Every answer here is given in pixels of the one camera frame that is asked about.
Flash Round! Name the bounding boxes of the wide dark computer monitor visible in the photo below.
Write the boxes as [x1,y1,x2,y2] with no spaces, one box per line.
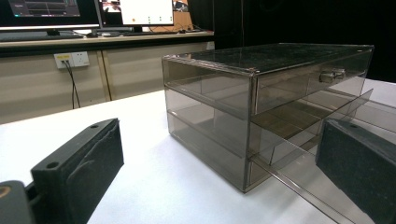
[0,0,102,32]

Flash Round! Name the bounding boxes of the computer monitor with white screen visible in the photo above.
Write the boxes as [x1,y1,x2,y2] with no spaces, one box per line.
[99,0,176,28]

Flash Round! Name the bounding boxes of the long beige desk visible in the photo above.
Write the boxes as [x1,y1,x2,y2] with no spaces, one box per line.
[0,30,216,125]

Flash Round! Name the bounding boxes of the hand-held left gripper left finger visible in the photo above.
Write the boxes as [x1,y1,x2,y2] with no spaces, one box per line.
[30,118,125,224]

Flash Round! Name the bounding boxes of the white wall power socket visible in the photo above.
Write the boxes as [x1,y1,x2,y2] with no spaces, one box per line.
[53,50,91,70]

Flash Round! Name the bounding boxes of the closed clear acrylic drawer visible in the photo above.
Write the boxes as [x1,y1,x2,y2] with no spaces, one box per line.
[253,49,374,116]

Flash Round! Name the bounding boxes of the clear acrylic drawer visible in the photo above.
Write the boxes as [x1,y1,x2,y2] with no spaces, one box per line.
[253,49,374,116]
[248,88,396,224]

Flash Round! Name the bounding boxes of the black power cable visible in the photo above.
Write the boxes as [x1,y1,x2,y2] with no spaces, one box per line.
[63,60,82,110]

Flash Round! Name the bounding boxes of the black curtain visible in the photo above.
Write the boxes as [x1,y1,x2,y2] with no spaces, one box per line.
[187,0,396,83]

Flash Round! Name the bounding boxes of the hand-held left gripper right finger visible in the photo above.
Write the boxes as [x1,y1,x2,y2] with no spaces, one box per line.
[315,118,396,224]

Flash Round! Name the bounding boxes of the black keyboard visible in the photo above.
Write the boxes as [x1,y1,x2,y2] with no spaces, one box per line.
[0,31,84,43]

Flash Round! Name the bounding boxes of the smoky clear acrylic drawer cabinet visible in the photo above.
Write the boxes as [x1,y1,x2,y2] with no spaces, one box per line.
[162,42,375,194]

